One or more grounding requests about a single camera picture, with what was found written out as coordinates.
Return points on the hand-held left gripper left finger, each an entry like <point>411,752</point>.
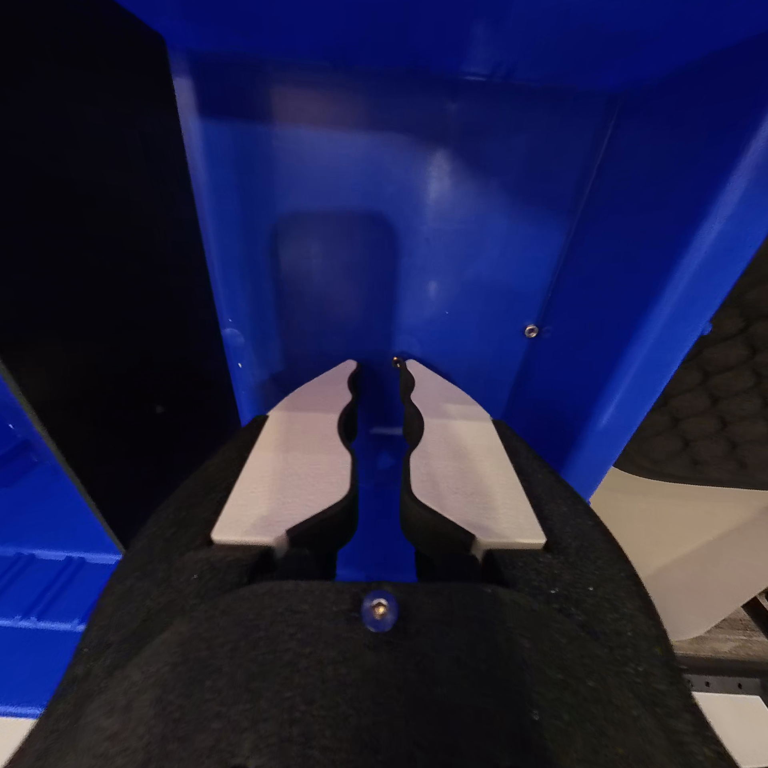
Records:
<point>282,474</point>

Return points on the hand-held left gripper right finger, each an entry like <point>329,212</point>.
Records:
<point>474,474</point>

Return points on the blue plastic bin with divider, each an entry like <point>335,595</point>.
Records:
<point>450,210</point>

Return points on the black textured pad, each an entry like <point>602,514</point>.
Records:
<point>720,390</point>

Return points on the black bin divider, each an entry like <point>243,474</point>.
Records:
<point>90,240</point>

